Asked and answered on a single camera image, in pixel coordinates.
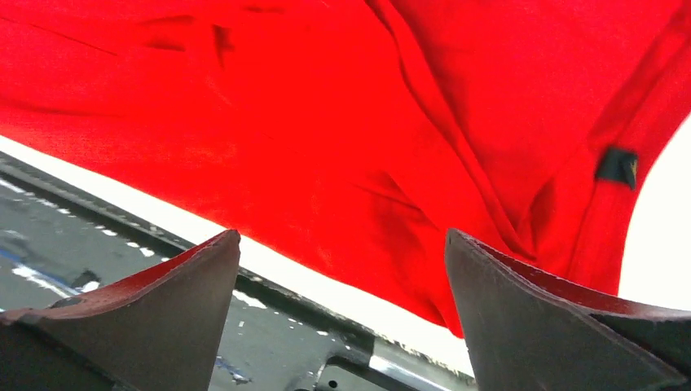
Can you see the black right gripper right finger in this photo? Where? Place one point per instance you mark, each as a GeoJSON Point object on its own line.
{"type": "Point", "coordinates": [527, 329]}

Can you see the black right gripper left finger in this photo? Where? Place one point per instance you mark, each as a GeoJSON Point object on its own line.
{"type": "Point", "coordinates": [159, 329]}

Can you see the red t shirt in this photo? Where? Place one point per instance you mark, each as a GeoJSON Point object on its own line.
{"type": "Point", "coordinates": [351, 136]}

